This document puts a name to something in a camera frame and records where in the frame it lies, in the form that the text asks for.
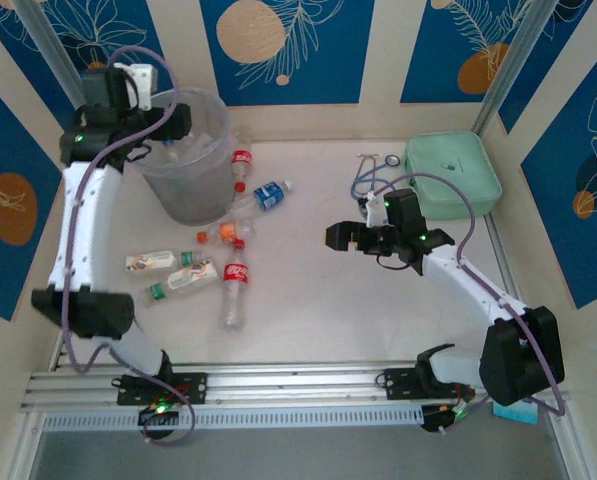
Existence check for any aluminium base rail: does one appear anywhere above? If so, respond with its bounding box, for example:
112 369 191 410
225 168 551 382
20 360 569 412

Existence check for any blue white wipes packet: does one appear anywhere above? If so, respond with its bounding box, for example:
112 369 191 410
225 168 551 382
492 399 538 425

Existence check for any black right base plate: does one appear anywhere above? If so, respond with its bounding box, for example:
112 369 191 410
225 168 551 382
383 367 477 401

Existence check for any large red label cola bottle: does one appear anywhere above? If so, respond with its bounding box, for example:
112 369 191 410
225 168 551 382
219 238 252 331

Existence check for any aluminium frame post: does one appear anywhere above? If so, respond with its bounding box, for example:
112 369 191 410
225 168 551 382
472 0 562 136
12 0 94 109

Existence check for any small blue label bottle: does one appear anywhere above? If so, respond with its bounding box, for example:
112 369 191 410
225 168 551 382
233 178 295 214

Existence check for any black controller board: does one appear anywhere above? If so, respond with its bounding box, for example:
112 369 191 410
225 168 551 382
137 402 180 427
420 402 473 434

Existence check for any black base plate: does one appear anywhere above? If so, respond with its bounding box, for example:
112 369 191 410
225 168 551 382
116 372 209 406
383 367 477 401

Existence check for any white orange label bottle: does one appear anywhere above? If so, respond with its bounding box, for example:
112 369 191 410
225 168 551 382
124 249 195 275
146 258 219 305

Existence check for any aluminium side rail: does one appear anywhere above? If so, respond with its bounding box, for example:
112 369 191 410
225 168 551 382
483 214 528 311
49 337 79 372

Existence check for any orange label plastic bottle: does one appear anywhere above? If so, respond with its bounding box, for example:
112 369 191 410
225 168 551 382
196 219 257 247

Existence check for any blue stethoscope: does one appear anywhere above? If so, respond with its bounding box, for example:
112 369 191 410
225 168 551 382
350 152 402 201

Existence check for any small red label cola bottle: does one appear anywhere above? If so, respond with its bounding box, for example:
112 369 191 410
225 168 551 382
230 127 255 195

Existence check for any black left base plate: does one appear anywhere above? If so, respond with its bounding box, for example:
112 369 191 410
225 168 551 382
116 372 209 406

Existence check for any mint green zip case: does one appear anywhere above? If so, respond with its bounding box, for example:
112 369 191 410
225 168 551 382
403 130 503 220

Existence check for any translucent plastic bin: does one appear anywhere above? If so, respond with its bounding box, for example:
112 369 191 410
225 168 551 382
132 87 234 226

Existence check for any white slotted cable duct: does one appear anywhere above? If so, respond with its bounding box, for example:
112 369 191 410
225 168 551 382
42 405 424 432

